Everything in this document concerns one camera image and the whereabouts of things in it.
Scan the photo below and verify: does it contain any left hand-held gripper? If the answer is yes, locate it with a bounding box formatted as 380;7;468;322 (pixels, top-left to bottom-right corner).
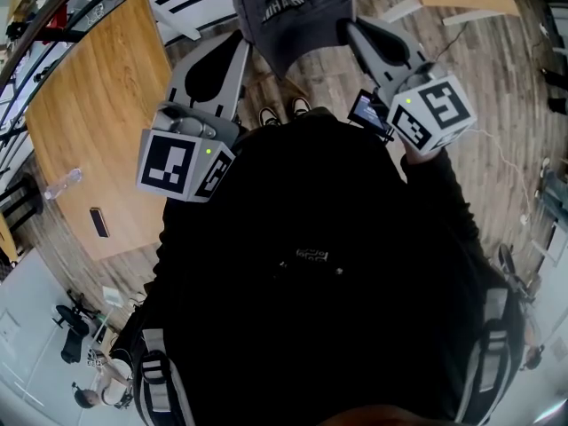
134;30;251;205

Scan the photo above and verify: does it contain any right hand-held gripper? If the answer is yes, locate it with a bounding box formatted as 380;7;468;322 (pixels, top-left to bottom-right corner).
343;17;478;156

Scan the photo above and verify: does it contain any grey baseball cap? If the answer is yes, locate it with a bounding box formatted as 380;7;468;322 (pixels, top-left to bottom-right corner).
229;0;357;82

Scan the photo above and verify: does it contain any person's right forearm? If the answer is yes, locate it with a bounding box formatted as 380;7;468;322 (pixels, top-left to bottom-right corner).
398;142;484;244

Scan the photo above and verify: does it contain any person's left forearm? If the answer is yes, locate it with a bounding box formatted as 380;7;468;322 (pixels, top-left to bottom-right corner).
154;196;215;284

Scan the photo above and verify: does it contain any small black screen device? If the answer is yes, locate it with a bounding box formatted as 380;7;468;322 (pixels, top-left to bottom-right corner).
346;88;396;144

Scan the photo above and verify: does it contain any person's left shoe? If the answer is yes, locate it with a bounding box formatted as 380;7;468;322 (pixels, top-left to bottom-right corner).
257;106;282;129

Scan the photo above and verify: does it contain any wooden table with white legs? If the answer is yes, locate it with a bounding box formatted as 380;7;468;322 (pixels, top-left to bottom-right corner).
23;0;173;262

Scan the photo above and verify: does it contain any dark smartphone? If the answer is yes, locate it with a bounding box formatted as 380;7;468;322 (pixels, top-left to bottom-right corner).
89;207;111;239

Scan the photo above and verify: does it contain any clear plastic bottle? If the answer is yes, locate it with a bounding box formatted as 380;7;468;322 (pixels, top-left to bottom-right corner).
43;167;83;201

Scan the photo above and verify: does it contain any wooden handrail black metal railing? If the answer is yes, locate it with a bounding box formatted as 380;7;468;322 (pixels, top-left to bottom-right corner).
0;0;150;160

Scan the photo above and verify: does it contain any black stool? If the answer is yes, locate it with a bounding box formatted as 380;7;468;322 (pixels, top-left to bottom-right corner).
0;172;44;235

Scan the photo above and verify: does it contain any person's black hoodie torso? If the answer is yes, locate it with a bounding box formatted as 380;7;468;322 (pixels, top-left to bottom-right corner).
109;106;530;426

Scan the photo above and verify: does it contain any black office chair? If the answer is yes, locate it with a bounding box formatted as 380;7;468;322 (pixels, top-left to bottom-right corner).
51;303;91;364

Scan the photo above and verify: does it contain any black floor cable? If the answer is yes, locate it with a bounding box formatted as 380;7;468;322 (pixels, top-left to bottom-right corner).
433;19;470;62

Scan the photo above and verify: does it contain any grey shoulder strap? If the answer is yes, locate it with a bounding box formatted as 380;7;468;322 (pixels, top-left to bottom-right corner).
138;325;197;426
454;288;512;426

